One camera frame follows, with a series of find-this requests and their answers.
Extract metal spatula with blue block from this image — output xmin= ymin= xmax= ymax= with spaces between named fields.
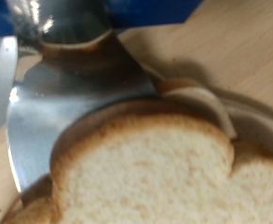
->
xmin=0 ymin=0 xmax=204 ymax=207

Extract round wooden plate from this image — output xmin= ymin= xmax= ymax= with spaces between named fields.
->
xmin=0 ymin=0 xmax=273 ymax=224

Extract white bread slice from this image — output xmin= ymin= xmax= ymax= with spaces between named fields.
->
xmin=49 ymin=99 xmax=273 ymax=224

